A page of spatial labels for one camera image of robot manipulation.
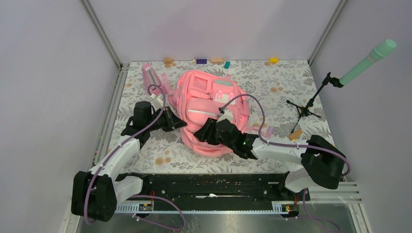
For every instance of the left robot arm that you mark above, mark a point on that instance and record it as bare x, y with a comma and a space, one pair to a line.
97, 192

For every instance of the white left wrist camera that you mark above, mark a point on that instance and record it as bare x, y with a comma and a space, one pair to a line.
157, 101

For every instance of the wooden block back left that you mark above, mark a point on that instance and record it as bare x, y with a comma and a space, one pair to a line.
168, 60

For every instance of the pink metronome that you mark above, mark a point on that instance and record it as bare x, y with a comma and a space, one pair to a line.
151, 81

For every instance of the purple toy brick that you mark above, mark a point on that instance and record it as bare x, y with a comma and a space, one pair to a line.
201, 61

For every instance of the teal toy block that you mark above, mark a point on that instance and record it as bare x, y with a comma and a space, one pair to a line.
227, 64

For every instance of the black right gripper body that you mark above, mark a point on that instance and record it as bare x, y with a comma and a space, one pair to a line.
219, 140

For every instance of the floral patterned table mat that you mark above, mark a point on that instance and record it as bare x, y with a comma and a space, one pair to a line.
271, 86

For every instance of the aluminium frame rail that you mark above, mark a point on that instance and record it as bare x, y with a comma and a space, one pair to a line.
102, 143

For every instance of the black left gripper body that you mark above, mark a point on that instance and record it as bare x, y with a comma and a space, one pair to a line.
163, 123

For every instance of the yellow toy block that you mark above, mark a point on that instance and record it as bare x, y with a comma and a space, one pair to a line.
273, 60

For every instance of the pink highlighter pen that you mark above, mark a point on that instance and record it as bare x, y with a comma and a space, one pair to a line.
269, 132

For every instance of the wooden block back centre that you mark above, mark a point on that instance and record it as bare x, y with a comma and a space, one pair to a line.
216, 60

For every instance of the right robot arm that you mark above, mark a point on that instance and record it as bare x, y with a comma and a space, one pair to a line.
321, 163

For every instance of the pink student backpack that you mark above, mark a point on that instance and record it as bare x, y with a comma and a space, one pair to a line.
197, 97

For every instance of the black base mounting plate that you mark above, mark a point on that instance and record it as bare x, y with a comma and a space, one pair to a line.
218, 192

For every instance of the black microphone tripod stand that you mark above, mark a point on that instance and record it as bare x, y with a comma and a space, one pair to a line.
304, 111

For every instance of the mint green microphone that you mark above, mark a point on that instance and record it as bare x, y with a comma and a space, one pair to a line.
379, 52

